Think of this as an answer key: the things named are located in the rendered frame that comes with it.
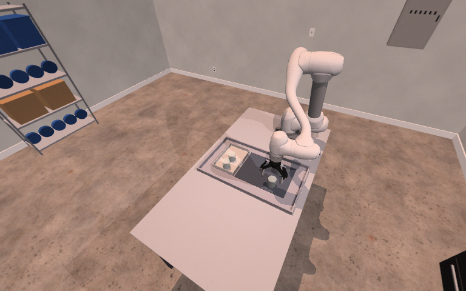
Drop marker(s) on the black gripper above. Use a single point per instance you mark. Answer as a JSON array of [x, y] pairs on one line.
[[276, 165]]

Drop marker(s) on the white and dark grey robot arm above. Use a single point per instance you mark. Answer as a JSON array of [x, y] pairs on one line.
[[322, 66]]

